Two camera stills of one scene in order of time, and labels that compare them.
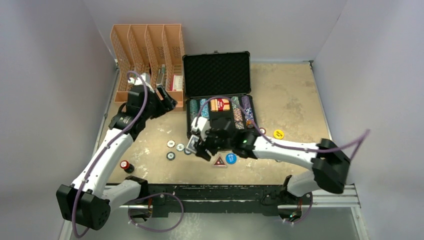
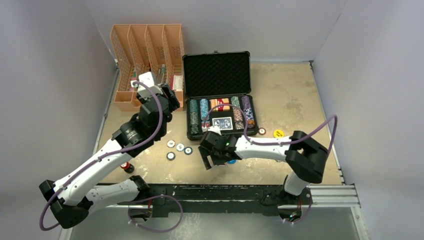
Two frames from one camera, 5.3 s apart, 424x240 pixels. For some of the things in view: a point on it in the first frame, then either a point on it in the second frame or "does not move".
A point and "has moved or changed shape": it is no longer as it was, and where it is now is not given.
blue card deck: (192, 144) has moved or changed shape
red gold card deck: (220, 104) does not move
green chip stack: (194, 110) does not move
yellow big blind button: (278, 134) does not move
